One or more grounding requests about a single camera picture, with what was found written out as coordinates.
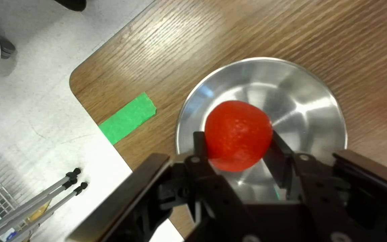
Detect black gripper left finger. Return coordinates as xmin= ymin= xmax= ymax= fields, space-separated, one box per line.
xmin=192 ymin=131 xmax=244 ymax=213

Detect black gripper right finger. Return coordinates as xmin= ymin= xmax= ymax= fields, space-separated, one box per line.
xmin=262 ymin=131 xmax=309 ymax=204

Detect red ball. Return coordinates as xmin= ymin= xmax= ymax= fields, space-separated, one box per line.
xmin=203 ymin=100 xmax=274 ymax=174

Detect green tape strip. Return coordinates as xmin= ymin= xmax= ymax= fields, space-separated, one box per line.
xmin=98 ymin=92 xmax=158 ymax=147

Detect wooden table with shelf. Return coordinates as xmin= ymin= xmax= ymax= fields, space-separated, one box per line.
xmin=68 ymin=0 xmax=387 ymax=240

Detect silver tripod legs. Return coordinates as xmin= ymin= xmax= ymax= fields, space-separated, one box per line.
xmin=0 ymin=167 xmax=89 ymax=242

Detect silver metal plate with handle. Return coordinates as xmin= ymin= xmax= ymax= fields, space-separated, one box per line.
xmin=175 ymin=56 xmax=349 ymax=206

